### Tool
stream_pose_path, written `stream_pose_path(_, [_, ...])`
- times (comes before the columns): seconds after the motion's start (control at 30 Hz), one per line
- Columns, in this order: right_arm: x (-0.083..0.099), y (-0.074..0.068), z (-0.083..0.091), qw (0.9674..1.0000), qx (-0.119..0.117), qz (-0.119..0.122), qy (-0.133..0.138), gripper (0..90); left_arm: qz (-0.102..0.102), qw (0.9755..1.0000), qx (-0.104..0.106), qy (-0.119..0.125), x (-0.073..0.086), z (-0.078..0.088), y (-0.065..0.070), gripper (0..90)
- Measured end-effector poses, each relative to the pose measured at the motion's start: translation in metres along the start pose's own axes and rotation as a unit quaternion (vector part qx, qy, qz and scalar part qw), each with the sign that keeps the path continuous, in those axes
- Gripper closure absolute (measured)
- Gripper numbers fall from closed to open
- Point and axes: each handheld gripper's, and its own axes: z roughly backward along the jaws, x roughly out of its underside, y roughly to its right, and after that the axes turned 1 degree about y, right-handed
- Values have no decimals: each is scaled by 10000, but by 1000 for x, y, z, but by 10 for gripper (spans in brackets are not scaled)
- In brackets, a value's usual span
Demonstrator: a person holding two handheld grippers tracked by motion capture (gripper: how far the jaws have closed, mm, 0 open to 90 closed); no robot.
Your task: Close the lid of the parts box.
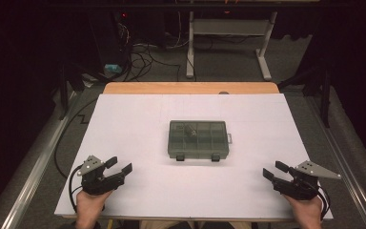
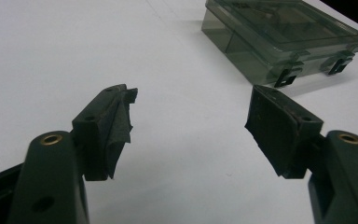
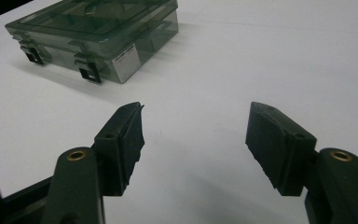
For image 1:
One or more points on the grey transparent compartment box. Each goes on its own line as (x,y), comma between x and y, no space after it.
(197,140)

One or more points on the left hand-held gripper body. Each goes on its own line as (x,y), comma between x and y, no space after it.
(100,183)

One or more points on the aluminium floor rail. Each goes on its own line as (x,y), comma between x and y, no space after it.
(35,171)
(346,152)

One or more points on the black metal stand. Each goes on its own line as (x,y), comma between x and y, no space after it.
(325,101)
(64,95)

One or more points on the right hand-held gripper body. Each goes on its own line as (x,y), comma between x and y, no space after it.
(298,186)

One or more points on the dark computer tower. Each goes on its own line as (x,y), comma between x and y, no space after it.
(108,38)

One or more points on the small blue floor item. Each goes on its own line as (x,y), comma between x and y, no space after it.
(112,68)

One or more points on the wooden table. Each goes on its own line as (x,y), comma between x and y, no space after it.
(187,87)

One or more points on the white metal desk frame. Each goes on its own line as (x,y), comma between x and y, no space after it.
(228,27)

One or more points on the person's right hand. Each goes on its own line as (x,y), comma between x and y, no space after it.
(306,211)

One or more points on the person's left hand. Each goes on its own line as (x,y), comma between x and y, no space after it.
(90,206)

